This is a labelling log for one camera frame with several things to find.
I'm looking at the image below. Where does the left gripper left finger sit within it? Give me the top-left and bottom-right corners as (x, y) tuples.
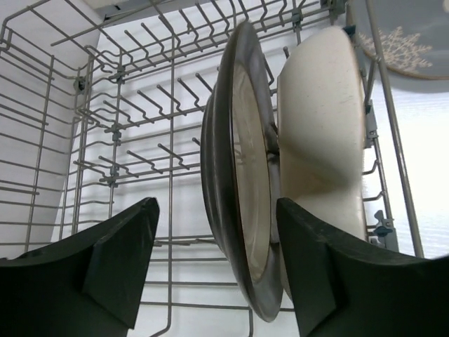
(1, 197), (159, 331)

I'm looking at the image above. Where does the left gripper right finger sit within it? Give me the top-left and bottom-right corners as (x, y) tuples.
(276, 198), (448, 336)

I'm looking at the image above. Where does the cream plate with metallic rim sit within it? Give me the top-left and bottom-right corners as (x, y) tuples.
(200, 21), (283, 322)

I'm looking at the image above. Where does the cream three-section divided plate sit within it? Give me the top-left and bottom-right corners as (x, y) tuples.
(277, 26), (366, 239)

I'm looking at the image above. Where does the grey plate with deer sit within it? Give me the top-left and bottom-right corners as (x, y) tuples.
(372, 0), (448, 80)

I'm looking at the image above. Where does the grey wire dish rack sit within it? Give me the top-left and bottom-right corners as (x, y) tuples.
(1, 1), (424, 336)

